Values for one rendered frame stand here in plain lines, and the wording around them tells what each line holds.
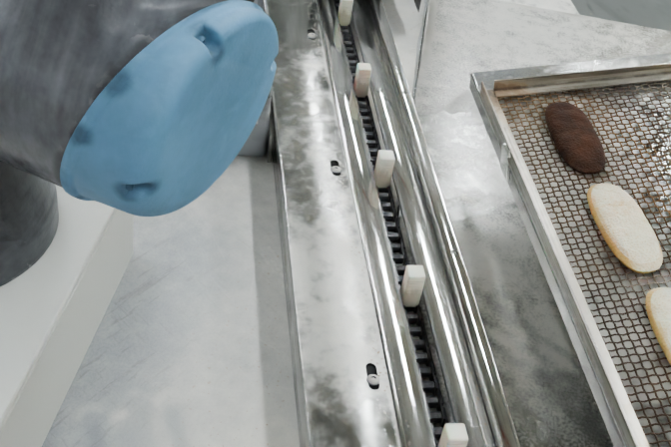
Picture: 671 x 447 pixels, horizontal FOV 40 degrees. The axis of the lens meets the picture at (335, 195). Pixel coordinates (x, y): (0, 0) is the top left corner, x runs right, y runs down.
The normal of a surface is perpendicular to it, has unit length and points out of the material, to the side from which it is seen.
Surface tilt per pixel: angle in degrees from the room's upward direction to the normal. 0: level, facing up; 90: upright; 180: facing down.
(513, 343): 0
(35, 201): 72
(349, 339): 0
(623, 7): 0
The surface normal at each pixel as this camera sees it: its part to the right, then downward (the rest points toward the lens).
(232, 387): 0.13, -0.77
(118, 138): -0.28, 0.22
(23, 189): 0.94, 0.03
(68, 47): -0.16, 0.00
